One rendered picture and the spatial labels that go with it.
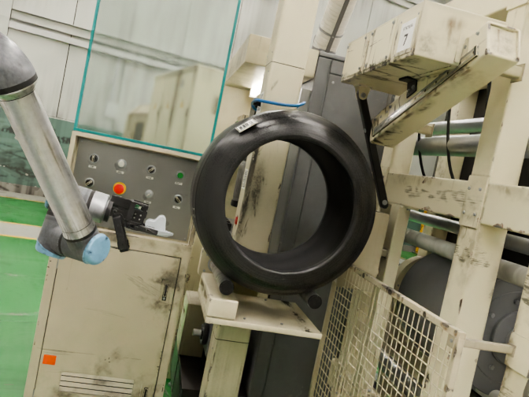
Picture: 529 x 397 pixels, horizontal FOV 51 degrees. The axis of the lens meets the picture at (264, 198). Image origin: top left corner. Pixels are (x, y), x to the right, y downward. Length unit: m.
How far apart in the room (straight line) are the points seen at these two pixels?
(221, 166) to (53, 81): 9.08
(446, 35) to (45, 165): 1.07
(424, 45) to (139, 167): 1.27
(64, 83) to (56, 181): 9.15
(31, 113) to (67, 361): 1.29
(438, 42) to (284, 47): 0.68
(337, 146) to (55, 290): 1.29
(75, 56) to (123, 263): 8.54
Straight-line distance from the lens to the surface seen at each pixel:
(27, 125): 1.42
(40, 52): 10.62
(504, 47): 1.53
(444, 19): 1.58
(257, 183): 2.01
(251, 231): 2.03
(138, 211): 1.70
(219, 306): 1.69
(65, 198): 1.51
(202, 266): 2.01
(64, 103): 10.59
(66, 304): 2.38
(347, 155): 1.68
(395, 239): 2.13
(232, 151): 1.61
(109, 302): 2.36
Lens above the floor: 1.27
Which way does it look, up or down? 3 degrees down
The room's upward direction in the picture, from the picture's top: 12 degrees clockwise
